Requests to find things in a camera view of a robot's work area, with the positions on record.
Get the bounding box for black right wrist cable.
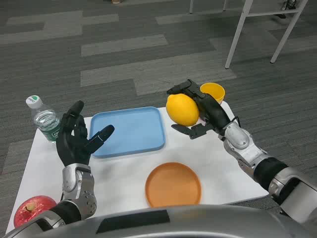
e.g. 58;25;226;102
229;116;242;128

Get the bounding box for silver robot chest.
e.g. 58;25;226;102
4;205;317;238

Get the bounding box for blue rectangular tray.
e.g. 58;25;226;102
89;106;166;159

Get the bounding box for clear plastic water bottle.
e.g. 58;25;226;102
25;95;61;144

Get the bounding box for white metal table frame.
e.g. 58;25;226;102
224;0;309;69

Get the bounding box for dark equipment on floor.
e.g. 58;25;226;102
274;0;298;19

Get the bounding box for orange round plate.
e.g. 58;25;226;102
145;162;203;208

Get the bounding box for yellow plastic cup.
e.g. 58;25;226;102
200;82;226;105

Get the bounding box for white table legs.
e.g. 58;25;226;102
189;0;226;14

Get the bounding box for yellow lemon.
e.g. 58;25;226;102
165;94;200;126

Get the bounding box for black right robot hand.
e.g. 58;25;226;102
166;78;231;140

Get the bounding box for red apple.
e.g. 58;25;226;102
13;195;57;229

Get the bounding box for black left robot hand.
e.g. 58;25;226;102
55;100;115;172

